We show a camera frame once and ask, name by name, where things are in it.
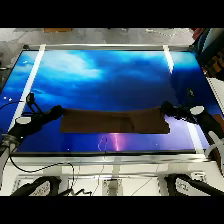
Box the silver frame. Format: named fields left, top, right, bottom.
left=0, top=43, right=224, bottom=197

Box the brown garment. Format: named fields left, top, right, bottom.
left=59, top=105, right=171, bottom=135

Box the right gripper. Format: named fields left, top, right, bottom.
left=160, top=101, right=176, bottom=118

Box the black cable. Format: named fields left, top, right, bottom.
left=8, top=146, right=76, bottom=183

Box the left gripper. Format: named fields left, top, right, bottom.
left=47, top=104, right=65, bottom=122

